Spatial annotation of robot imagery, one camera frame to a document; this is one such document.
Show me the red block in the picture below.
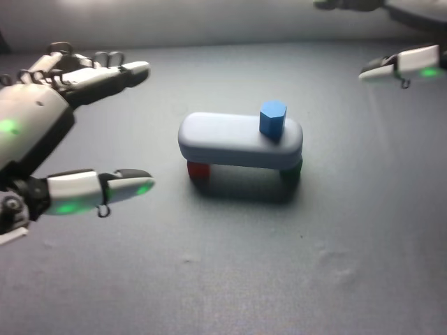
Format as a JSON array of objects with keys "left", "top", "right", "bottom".
[{"left": 187, "top": 161, "right": 212, "bottom": 179}]

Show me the blue hexagonal block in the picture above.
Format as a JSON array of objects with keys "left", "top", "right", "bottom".
[{"left": 258, "top": 100, "right": 288, "bottom": 144}]

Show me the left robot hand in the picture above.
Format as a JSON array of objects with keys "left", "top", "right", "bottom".
[{"left": 0, "top": 41, "right": 156, "bottom": 223}]

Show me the grey table cloth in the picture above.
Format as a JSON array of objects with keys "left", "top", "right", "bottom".
[{"left": 0, "top": 43, "right": 447, "bottom": 335}]

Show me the green block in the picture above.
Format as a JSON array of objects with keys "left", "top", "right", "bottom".
[{"left": 280, "top": 158, "right": 303, "bottom": 181}]

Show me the lavender rounded case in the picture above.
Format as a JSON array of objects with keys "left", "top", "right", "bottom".
[{"left": 177, "top": 111, "right": 304, "bottom": 170}]

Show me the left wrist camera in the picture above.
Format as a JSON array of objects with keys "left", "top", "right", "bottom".
[{"left": 0, "top": 193, "right": 31, "bottom": 245}]

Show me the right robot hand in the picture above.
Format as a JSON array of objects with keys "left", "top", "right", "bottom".
[{"left": 313, "top": 0, "right": 447, "bottom": 89}]

